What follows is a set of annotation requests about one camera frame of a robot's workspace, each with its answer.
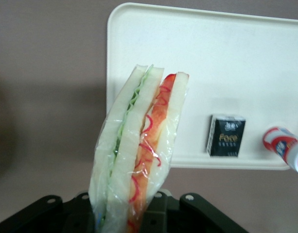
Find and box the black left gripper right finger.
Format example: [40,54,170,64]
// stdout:
[140,189,249,233]

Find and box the cream plastic tray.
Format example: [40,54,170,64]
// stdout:
[105,2,298,171]

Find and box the black tissue pack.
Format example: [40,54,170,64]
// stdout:
[206,114,246,157]

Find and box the triangle sandwich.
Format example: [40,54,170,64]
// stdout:
[88,64,191,233]

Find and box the red-cap yogurt bottle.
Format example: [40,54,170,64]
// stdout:
[262,126,298,177]

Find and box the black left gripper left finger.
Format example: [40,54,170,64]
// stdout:
[0,191,96,233]

